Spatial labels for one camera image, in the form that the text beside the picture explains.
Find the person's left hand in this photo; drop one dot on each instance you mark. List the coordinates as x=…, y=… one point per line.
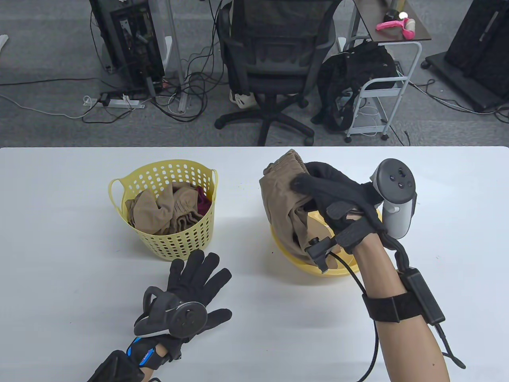
x=191, y=278

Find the person's right hand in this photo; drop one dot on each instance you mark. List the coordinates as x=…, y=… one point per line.
x=342, y=191

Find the black hand controller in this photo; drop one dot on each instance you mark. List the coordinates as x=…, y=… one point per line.
x=395, y=179
x=187, y=318

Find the tan shorts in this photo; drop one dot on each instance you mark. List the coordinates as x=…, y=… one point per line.
x=155, y=211
x=278, y=199

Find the maroon shorts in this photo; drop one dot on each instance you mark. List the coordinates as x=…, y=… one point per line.
x=203, y=205

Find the black right forearm box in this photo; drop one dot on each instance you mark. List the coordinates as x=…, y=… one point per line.
x=423, y=294

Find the person's right forearm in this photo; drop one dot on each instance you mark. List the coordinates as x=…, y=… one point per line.
x=397, y=350

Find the person's left forearm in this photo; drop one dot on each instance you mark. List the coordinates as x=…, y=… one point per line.
x=159, y=351

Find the yellow perforated plastic basket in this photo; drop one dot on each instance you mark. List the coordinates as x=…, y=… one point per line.
x=183, y=242

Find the black right controller tether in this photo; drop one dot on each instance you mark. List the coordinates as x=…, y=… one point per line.
x=399, y=254

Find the yellow plastic basin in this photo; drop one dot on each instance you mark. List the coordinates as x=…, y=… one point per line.
x=294, y=262

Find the black left wrist band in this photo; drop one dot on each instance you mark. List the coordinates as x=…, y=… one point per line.
x=143, y=352

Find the white rolling cart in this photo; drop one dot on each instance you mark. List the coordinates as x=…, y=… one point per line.
x=381, y=83

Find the black backpack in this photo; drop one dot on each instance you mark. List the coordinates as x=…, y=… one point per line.
x=350, y=75

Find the white shoe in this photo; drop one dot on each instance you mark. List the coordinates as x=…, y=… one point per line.
x=242, y=99

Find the black mesh office chair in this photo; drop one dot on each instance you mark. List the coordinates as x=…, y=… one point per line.
x=274, y=67

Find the pink plastic tool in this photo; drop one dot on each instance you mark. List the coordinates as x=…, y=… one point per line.
x=391, y=26

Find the small black round device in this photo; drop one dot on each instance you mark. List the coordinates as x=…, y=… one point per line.
x=391, y=15

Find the white power strip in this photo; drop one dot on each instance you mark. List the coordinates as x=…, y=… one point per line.
x=119, y=103

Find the black wheeled stand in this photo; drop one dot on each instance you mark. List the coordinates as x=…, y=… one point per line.
x=473, y=51

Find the metal desk leg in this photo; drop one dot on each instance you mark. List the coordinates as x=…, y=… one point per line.
x=175, y=24

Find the black open computer tower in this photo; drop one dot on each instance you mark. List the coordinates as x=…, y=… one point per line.
x=131, y=43

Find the white object at edge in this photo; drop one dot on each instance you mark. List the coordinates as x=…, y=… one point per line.
x=3, y=41

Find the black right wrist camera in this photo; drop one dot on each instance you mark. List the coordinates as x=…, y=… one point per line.
x=318, y=250

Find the black left forearm mount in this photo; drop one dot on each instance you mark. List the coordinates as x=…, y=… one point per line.
x=115, y=368

